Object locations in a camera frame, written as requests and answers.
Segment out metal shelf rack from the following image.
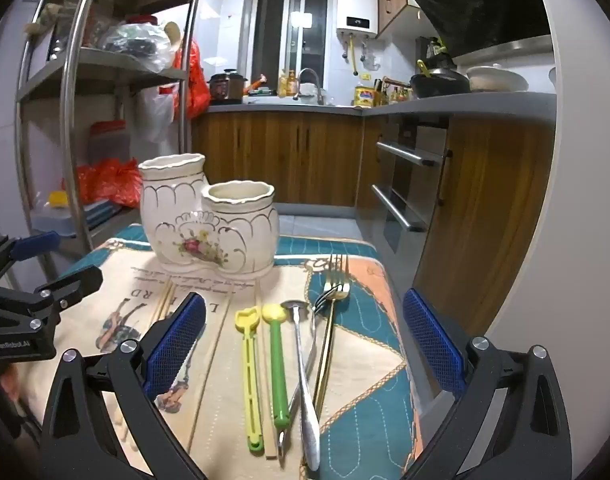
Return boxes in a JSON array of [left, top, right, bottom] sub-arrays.
[[0, 0, 208, 261]]

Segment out blue plastic tray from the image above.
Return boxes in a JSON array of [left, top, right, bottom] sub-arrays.
[[82, 199, 132, 230]]

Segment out black range hood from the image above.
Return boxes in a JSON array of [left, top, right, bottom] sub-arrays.
[[404, 0, 556, 58]]

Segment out yellow plastic fork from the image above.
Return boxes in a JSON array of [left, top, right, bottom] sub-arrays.
[[235, 307, 264, 456]]

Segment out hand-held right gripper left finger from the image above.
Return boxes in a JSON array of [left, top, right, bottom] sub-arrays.
[[40, 292, 208, 480]]

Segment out black wok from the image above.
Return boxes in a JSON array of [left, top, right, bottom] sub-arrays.
[[410, 60, 470, 98]]

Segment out rice cooker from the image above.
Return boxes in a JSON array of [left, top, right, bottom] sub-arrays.
[[207, 69, 248, 105]]

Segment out white ceramic pot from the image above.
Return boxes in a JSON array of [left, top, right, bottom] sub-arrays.
[[466, 64, 530, 93]]

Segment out white plastic bag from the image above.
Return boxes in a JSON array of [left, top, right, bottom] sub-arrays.
[[135, 87, 178, 143]]

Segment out built-in oven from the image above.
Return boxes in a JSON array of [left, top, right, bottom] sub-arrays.
[[370, 112, 453, 256]]

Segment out grey kitchen countertop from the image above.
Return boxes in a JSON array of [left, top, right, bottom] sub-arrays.
[[207, 91, 558, 121]]

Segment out yellow soap bottle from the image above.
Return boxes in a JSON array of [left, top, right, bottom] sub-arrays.
[[277, 70, 298, 98]]

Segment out silver fork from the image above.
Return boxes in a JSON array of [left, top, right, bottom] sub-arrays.
[[277, 282, 353, 458]]

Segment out wooden base cabinets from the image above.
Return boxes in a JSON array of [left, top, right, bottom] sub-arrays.
[[192, 107, 558, 341]]

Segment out red lidded plastic container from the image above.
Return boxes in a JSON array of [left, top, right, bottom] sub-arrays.
[[89, 121, 128, 166]]

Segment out hanging red plastic bag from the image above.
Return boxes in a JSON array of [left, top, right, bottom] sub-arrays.
[[172, 40, 212, 121]]

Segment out printed quilted table mat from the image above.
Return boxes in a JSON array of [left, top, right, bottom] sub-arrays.
[[15, 222, 436, 480]]

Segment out row of seasoning bottles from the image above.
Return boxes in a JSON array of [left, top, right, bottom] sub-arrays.
[[375, 77, 413, 106]]

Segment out red printed package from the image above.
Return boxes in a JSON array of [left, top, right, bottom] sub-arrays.
[[82, 0, 126, 46]]

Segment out yellow lidded clear box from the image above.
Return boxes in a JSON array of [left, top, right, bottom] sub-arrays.
[[32, 191, 76, 236]]

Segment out gold fork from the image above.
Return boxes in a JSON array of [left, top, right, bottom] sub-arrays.
[[312, 253, 352, 416]]

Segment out silver spoon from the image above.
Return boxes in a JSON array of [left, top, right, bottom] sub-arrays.
[[281, 299, 322, 472]]

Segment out white water heater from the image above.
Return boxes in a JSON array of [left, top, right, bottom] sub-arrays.
[[335, 0, 378, 41]]

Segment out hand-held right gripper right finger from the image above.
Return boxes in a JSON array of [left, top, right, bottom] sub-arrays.
[[402, 287, 573, 480]]

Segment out yellow cooking oil bottle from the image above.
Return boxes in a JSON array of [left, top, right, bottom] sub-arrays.
[[354, 80, 376, 108]]

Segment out floral ceramic utensil holder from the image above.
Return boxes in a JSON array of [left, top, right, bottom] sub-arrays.
[[137, 152, 280, 281]]

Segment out clear plastic bag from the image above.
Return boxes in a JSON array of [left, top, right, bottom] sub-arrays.
[[97, 20, 176, 73]]

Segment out kitchen window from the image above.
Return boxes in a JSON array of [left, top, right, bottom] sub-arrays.
[[250, 0, 333, 96]]

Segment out green handled yellow spoon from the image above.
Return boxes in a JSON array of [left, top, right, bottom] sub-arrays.
[[261, 302, 290, 423]]

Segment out kitchen faucet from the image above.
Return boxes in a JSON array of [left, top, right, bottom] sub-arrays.
[[297, 67, 326, 106]]

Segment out crumpled red plastic bag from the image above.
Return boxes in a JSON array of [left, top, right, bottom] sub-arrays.
[[62, 157, 143, 208]]

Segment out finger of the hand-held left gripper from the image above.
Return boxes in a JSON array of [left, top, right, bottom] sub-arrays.
[[0, 266, 104, 333], [0, 231, 60, 286]]

